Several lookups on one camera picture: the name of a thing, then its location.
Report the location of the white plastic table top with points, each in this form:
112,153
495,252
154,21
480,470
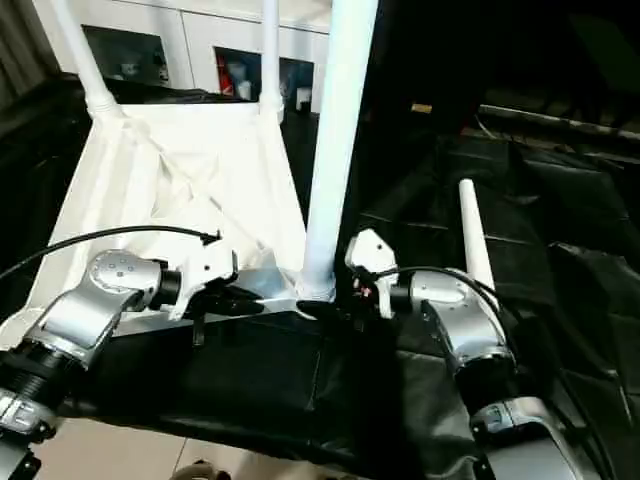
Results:
150,175

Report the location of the white plastic table leg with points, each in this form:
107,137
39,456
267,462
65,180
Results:
340,125
90,65
271,60
475,235

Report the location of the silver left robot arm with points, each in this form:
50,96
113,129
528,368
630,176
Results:
90,305

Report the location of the dark left robot foot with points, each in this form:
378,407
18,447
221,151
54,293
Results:
200,471

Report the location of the black mat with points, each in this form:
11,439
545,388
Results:
550,225

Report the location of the dark metal rod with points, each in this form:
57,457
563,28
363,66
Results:
550,122

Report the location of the white cabinet with glass doors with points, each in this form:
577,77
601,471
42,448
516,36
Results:
200,30

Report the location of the grey curtain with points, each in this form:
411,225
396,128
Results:
25,45

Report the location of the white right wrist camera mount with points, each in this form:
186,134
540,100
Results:
372,250

